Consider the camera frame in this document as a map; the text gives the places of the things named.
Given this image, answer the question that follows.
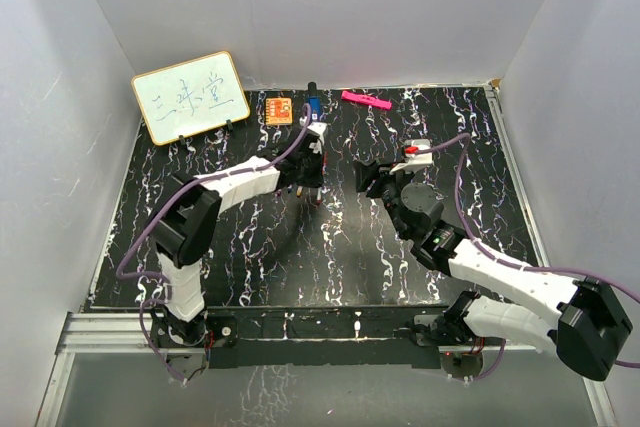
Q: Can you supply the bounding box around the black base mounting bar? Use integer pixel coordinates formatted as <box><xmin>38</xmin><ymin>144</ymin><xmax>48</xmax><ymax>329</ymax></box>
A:
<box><xmin>149</xmin><ymin>304</ymin><xmax>501</xmax><ymax>371</ymax></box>

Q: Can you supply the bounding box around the orange mini notebook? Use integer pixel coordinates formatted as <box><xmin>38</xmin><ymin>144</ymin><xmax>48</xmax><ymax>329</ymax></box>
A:
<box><xmin>265</xmin><ymin>97</ymin><xmax>293</xmax><ymax>126</ymax></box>

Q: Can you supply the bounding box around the pink plastic clip bar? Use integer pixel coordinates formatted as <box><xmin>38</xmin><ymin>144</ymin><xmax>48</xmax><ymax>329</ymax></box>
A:
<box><xmin>341</xmin><ymin>90</ymin><xmax>392</xmax><ymax>111</ymax></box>

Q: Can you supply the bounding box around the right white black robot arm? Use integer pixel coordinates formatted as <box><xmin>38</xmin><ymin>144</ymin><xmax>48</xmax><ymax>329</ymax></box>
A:
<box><xmin>354</xmin><ymin>160</ymin><xmax>633</xmax><ymax>381</ymax></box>

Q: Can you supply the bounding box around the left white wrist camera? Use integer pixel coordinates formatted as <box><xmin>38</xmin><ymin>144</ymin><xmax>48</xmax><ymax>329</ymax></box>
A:
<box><xmin>301</xmin><ymin>121</ymin><xmax>328</xmax><ymax>155</ymax></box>

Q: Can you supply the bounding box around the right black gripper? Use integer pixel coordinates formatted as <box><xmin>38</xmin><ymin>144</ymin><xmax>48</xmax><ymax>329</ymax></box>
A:
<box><xmin>355</xmin><ymin>158</ymin><xmax>416</xmax><ymax>241</ymax></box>

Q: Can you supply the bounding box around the small whiteboard with wooden frame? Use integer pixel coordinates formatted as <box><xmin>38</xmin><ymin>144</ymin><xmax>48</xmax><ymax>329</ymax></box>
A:
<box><xmin>131</xmin><ymin>51</ymin><xmax>251</xmax><ymax>146</ymax></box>

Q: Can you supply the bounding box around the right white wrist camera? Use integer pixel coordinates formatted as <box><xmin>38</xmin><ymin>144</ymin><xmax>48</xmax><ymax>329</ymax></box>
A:
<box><xmin>391</xmin><ymin>139</ymin><xmax>433</xmax><ymax>174</ymax></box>

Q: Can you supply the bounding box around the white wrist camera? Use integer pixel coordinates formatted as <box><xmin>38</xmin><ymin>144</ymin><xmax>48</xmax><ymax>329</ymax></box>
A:
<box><xmin>301</xmin><ymin>121</ymin><xmax>328</xmax><ymax>155</ymax></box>
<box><xmin>391</xmin><ymin>139</ymin><xmax>433</xmax><ymax>174</ymax></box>

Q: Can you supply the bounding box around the aluminium frame rail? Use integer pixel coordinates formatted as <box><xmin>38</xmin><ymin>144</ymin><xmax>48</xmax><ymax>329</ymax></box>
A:
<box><xmin>37</xmin><ymin>312</ymin><xmax>617</xmax><ymax>426</ymax></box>

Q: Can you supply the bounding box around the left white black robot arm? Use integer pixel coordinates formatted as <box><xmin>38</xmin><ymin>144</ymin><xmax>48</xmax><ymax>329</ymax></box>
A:
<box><xmin>150</xmin><ymin>122</ymin><xmax>327</xmax><ymax>346</ymax></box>

